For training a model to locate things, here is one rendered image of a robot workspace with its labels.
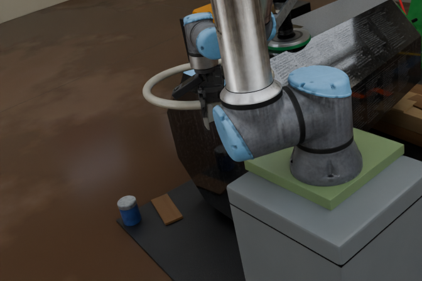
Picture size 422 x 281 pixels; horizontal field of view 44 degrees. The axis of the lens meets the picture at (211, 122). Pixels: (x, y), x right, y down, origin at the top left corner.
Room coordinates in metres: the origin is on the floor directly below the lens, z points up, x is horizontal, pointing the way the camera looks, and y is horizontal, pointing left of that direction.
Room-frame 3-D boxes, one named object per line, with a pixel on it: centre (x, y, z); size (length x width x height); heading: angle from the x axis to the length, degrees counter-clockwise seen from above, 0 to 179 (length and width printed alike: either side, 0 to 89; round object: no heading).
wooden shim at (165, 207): (2.32, 0.33, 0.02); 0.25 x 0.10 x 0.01; 19
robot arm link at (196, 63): (1.57, -0.02, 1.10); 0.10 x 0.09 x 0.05; 172
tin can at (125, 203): (2.29, 0.52, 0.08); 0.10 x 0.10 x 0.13
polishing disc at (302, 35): (2.29, -0.42, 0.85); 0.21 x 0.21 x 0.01
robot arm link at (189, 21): (1.56, -0.02, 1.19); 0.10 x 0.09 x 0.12; 11
